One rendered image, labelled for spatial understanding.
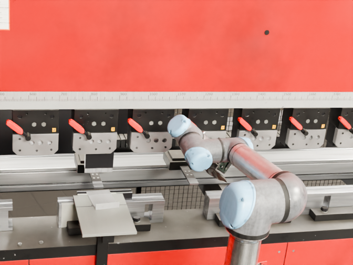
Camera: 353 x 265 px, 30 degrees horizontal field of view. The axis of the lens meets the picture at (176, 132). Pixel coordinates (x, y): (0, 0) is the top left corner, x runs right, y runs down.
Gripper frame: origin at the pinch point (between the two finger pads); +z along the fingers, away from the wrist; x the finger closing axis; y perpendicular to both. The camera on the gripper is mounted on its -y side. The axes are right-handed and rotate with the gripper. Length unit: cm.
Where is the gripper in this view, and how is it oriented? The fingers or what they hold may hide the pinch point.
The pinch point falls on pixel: (228, 171)
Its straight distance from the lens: 231.7
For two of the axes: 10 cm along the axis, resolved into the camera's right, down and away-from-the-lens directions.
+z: 5.7, 4.9, 6.6
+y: 5.8, 3.4, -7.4
